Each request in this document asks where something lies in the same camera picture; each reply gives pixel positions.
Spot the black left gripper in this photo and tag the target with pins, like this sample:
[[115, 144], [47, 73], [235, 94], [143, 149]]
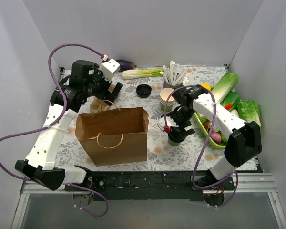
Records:
[[110, 91]]

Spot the brown cup with straws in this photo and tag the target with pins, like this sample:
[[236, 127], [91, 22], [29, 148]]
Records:
[[173, 77]]

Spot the stack of black lids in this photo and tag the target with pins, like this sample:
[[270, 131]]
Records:
[[143, 90]]

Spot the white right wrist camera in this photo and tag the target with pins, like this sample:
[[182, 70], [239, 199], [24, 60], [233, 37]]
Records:
[[166, 123]]

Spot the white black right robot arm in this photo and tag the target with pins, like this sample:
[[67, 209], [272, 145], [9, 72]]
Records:
[[244, 139]]

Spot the purple toy eggplant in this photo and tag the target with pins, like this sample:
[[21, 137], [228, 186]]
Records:
[[126, 64]]

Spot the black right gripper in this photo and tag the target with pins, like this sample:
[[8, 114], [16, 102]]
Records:
[[178, 130]]

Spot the toy green lettuce head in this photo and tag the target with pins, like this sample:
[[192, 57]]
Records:
[[249, 111]]

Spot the orange toy carrot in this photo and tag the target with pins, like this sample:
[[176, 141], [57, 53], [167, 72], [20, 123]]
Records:
[[229, 106]]

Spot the green white paper cup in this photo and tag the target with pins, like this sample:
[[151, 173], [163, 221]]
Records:
[[174, 143]]

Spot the purple toy onion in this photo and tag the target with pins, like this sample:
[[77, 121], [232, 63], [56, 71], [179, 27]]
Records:
[[216, 137]]

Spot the green white toy leek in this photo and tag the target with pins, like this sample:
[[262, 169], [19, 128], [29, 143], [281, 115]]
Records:
[[142, 73]]

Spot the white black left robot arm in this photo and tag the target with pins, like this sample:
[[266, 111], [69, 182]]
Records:
[[87, 79]]

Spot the large toy napa cabbage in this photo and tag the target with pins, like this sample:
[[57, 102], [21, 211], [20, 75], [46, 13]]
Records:
[[224, 86]]

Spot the floral patterned table mat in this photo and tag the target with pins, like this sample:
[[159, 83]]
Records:
[[161, 156]]

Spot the black plastic coffee lid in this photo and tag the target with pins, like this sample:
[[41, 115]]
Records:
[[176, 138]]

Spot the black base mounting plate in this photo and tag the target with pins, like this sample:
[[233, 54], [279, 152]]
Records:
[[144, 185]]

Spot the stack of paper cups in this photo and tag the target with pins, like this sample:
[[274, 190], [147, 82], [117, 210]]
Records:
[[165, 102]]

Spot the green plastic tray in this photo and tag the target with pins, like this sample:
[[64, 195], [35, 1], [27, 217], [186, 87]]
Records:
[[220, 145]]

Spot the brown paper bag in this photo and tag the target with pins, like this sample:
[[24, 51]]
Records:
[[115, 136]]

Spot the brown cardboard cup carrier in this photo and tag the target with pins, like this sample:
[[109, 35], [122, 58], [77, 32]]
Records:
[[97, 105]]

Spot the aluminium frame rail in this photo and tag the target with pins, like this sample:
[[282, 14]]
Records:
[[255, 183]]

